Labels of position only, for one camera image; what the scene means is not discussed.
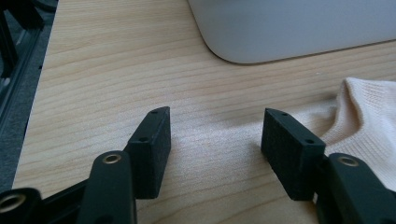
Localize cream knit sock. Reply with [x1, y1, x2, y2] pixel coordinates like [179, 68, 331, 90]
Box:
[289, 77, 396, 192]

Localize white divided storage box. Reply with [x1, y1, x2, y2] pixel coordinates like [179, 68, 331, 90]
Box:
[186, 0, 396, 65]

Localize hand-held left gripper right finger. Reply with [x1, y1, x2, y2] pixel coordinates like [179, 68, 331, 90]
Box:
[261, 107, 327, 202]

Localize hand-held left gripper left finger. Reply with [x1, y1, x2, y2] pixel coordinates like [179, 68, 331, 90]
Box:
[123, 106, 172, 200]

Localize metal floor rail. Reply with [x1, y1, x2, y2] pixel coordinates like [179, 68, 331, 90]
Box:
[0, 28, 44, 133]

